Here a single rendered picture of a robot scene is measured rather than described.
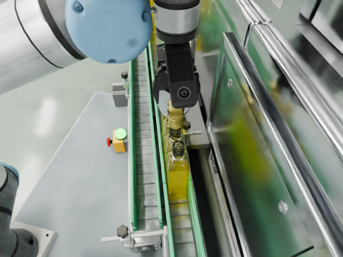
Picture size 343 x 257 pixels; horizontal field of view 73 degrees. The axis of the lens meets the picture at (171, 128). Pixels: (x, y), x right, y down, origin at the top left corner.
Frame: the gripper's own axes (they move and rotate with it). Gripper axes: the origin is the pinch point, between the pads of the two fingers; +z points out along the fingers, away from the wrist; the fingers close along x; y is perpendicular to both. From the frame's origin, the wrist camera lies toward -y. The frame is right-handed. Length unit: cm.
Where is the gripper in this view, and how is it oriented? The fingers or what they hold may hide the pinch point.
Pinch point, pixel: (175, 113)
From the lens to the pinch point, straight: 54.2
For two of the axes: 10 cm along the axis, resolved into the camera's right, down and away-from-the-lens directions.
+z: 0.0, 6.3, 7.8
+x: -9.9, 0.9, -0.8
